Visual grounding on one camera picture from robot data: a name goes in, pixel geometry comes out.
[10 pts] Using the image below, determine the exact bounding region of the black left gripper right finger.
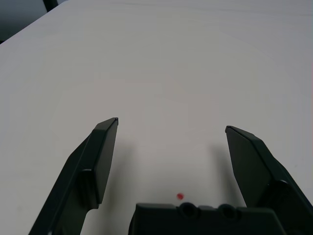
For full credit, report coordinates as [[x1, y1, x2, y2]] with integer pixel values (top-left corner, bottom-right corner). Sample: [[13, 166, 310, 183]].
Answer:
[[224, 125, 313, 235]]

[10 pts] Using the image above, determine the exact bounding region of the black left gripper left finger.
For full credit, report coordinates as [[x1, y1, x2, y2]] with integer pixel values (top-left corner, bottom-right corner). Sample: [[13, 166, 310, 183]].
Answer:
[[28, 117, 120, 235]]

